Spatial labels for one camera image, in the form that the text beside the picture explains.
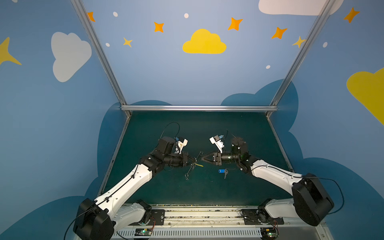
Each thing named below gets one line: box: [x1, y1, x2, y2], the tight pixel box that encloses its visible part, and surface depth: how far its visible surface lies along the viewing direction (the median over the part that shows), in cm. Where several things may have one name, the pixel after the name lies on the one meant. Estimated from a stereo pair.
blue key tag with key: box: [218, 168, 229, 179], surface depth 92 cm
